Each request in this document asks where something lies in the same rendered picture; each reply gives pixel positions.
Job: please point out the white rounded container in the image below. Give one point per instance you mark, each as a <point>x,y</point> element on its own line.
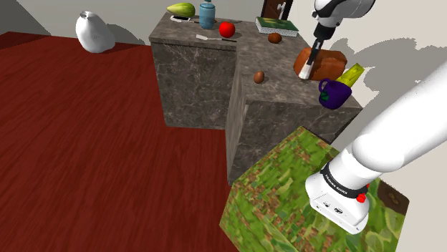
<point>93,33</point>

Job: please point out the grey marble counter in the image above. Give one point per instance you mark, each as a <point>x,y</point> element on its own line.
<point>195,76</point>

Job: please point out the brown bread loaf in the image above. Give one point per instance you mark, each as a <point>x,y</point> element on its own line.
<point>328,64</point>

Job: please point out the green squash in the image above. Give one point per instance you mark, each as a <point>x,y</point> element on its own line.
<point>181,9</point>

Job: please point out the red apple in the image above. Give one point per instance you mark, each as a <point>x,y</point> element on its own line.
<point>227,29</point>

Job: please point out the brown egg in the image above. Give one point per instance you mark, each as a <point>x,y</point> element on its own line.
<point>275,38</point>
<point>258,77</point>

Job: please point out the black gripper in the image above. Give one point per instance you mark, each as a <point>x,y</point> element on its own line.
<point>324,34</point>

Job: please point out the yellow-green box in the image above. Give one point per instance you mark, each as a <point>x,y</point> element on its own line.
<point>351,75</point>

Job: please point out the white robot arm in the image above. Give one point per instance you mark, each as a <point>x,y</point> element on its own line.
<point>401,122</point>

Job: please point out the blue bottle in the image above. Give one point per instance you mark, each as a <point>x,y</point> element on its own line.
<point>207,15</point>

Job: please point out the dark brown door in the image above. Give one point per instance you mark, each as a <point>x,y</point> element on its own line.
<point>270,8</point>

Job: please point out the green book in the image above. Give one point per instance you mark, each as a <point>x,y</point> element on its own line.
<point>276,26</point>

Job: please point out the green patterned robot stand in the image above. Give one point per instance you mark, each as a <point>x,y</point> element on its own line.
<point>276,195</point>

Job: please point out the purple mug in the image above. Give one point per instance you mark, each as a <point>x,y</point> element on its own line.
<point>336,95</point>

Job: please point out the white-framed black phone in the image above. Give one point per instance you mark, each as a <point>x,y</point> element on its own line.
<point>181,19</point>

